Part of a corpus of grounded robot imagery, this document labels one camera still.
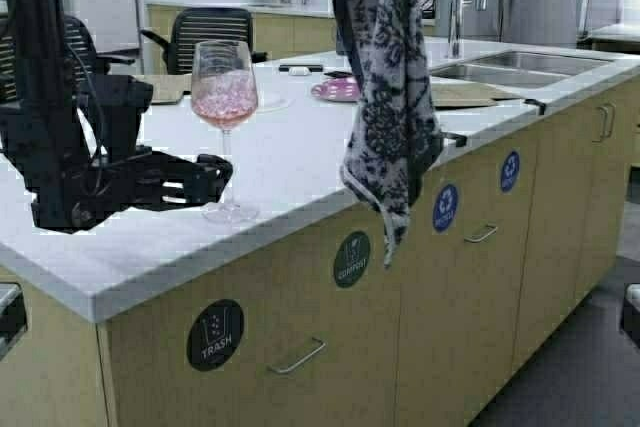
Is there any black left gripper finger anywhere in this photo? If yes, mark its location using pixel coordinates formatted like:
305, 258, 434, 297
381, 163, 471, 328
160, 181, 225, 207
149, 152, 234, 182

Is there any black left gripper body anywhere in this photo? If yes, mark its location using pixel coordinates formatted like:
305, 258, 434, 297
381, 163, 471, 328
29, 145, 169, 235

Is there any wine glass with pink liquid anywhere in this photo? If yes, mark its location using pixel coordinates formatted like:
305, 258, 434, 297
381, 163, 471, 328
190, 39, 261, 226

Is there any black white floral cloth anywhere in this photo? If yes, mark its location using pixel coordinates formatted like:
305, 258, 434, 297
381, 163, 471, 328
333, 0, 443, 267

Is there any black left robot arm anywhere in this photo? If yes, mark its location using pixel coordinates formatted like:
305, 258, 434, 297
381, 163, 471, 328
1, 0, 233, 233

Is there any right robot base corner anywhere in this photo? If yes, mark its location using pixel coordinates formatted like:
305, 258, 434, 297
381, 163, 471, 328
620, 283, 640, 348

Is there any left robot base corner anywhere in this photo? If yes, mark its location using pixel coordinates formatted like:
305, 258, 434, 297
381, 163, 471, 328
0, 283, 28, 360

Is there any black trash sticker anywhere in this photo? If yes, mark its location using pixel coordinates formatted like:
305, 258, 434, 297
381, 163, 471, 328
186, 299, 245, 372

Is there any black mesh office chair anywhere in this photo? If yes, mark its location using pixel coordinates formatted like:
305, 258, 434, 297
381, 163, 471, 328
140, 7, 268, 75

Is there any black white remote device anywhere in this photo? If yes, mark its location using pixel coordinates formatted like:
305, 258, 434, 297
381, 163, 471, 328
278, 63, 324, 76

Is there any green compost sticker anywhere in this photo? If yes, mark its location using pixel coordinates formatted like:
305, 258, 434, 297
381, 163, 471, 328
333, 231, 371, 289

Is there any pink plate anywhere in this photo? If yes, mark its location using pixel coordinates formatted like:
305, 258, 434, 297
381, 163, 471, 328
311, 77, 360, 103

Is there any blue recycle sticker near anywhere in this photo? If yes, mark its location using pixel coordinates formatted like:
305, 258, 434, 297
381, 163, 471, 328
432, 184, 459, 233

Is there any blue recycle sticker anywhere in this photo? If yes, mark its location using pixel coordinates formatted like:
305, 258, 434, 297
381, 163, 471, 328
500, 150, 520, 193
432, 184, 459, 233

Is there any brown paper mat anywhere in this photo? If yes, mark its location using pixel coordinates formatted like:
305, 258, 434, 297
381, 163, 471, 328
431, 82, 521, 110

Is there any blue recycle sticker far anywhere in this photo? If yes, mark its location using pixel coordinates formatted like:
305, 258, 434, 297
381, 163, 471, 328
500, 150, 520, 193

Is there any island stainless sink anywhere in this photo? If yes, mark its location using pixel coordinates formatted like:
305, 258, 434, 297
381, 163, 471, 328
431, 51, 610, 89

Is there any trash drawer metal handle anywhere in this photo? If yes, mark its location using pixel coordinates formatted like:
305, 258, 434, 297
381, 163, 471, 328
267, 337, 327, 376

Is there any recycle drawer metal handle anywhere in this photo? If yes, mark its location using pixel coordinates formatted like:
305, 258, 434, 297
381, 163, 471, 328
464, 223, 499, 244

